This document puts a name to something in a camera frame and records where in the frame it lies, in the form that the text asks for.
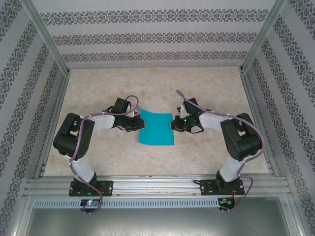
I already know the grey slotted cable duct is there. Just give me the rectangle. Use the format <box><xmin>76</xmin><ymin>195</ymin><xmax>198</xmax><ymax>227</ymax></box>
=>
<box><xmin>33</xmin><ymin>198</ymin><xmax>220</xmax><ymax>208</ymax></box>

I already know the aluminium frame post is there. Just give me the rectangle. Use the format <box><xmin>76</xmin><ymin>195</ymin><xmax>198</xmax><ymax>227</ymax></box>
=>
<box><xmin>240</xmin><ymin>0</ymin><xmax>287</xmax><ymax>73</ymax></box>
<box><xmin>21</xmin><ymin>0</ymin><xmax>71</xmax><ymax>76</ymax></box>

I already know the long aluminium mounting rail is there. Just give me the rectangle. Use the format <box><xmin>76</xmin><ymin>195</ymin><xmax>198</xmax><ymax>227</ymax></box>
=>
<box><xmin>23</xmin><ymin>174</ymin><xmax>292</xmax><ymax>197</ymax></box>

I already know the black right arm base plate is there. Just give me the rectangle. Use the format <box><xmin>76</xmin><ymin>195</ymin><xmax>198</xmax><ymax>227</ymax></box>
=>
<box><xmin>200</xmin><ymin>178</ymin><xmax>245</xmax><ymax>197</ymax></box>

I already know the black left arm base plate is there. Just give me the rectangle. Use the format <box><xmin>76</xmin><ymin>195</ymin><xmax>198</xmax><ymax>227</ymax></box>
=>
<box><xmin>69</xmin><ymin>180</ymin><xmax>114</xmax><ymax>197</ymax></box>

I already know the aluminium table side rail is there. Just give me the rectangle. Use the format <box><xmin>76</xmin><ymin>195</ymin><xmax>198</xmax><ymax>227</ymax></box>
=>
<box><xmin>33</xmin><ymin>73</ymin><xmax>71</xmax><ymax>179</ymax></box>
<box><xmin>241</xmin><ymin>72</ymin><xmax>281</xmax><ymax>177</ymax></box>

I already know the grey metal panel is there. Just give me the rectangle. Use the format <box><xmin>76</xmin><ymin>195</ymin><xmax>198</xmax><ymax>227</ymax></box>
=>
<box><xmin>24</xmin><ymin>207</ymin><xmax>297</xmax><ymax>236</ymax></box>

